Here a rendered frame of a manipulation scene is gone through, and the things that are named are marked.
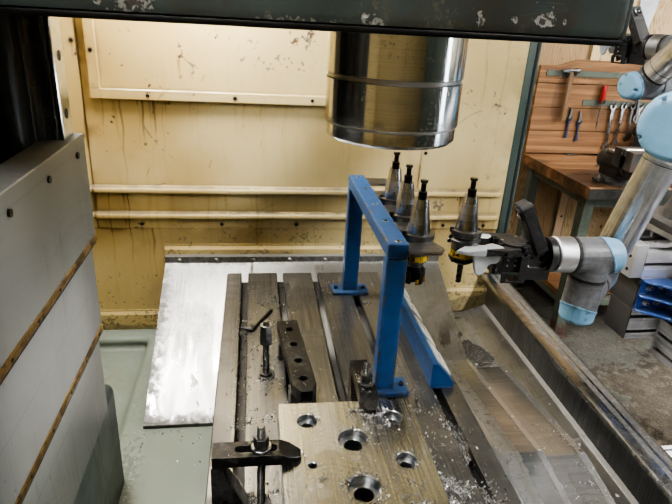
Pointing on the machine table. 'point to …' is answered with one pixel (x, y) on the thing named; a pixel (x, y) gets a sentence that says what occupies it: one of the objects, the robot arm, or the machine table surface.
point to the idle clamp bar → (288, 349)
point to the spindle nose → (393, 89)
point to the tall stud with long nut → (265, 347)
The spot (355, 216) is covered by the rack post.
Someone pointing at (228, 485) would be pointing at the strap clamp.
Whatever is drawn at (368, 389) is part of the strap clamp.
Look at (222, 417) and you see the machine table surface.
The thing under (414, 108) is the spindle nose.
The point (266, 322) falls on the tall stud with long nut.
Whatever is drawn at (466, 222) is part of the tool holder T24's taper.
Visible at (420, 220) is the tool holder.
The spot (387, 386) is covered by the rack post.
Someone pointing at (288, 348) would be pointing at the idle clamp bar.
